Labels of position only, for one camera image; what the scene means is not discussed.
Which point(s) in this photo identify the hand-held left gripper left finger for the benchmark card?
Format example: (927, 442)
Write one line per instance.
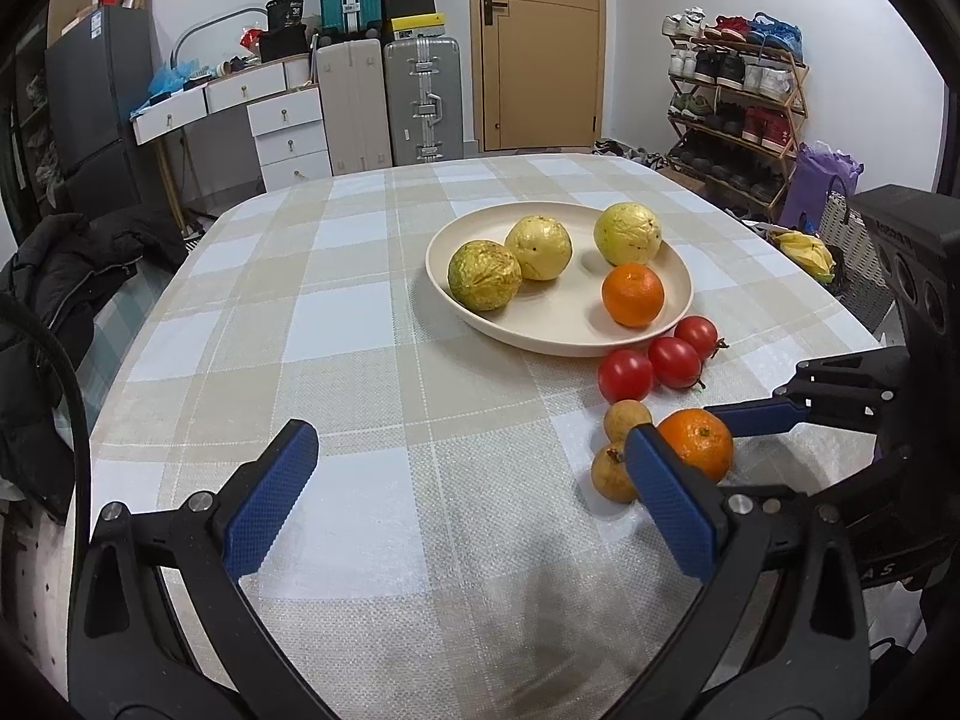
(270, 495)

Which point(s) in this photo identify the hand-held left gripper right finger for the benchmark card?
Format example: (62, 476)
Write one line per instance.
(671, 502)

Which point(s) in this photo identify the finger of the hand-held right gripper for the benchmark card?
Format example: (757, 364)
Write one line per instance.
(870, 484)
(757, 418)

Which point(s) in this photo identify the small orange mandarin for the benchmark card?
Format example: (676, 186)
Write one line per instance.
(697, 442)

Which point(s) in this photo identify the brown longan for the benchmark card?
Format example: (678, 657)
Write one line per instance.
(627, 420)
(611, 474)

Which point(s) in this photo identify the red tomato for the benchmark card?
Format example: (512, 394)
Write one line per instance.
(675, 361)
(697, 335)
(625, 375)

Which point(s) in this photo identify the large orange mandarin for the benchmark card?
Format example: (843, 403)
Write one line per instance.
(632, 295)

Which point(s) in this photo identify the cream round plate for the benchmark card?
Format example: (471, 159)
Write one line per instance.
(570, 300)

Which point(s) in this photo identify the large smooth yellow passion fruit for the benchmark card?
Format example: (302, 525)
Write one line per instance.
(628, 232)

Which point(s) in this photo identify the greenish yellow passion fruit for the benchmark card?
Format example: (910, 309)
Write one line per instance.
(538, 247)

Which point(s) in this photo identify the wrinkled yellow passion fruit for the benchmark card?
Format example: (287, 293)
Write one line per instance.
(484, 275)

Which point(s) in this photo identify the white woven basket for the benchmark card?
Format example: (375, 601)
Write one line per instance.
(855, 262)

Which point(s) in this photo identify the purple bag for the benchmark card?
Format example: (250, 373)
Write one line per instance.
(817, 187)

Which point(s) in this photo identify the scattered sneakers pile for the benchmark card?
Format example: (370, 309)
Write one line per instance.
(637, 156)

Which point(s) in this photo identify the black padded jacket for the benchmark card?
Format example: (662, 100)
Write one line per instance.
(67, 270)

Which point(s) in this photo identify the wooden shoe rack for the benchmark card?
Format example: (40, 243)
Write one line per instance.
(801, 90)

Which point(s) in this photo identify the white drawer cabinet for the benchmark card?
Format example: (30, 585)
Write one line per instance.
(289, 139)

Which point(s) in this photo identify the shoe rack with shoes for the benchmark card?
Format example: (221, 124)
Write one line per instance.
(750, 30)

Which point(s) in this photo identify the beige suitcase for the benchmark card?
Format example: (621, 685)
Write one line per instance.
(352, 112)

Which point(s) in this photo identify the white desk with drawers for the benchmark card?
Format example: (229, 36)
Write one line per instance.
(225, 94)

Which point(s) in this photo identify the silver suitcase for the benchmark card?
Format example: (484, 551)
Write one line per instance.
(420, 105)

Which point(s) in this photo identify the blue plastic bag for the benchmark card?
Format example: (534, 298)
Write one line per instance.
(169, 82)

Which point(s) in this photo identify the wooden door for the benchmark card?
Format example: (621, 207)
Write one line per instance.
(540, 52)

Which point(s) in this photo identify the dark grey refrigerator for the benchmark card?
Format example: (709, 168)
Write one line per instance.
(97, 90)

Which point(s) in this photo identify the black box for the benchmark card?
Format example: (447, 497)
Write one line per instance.
(285, 43)

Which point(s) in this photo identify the small red object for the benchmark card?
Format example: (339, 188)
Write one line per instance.
(250, 37)

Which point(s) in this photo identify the tall dark display cabinet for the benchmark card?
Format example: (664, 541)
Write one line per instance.
(30, 90)

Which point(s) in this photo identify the grey curved tube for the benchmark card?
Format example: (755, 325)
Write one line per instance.
(217, 15)

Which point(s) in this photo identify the black bag with white print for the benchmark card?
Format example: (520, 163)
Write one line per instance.
(285, 10)

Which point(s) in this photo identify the yellow and black shoebox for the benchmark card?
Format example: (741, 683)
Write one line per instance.
(414, 26)

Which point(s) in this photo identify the plain black shoebox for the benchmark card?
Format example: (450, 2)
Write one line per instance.
(409, 6)

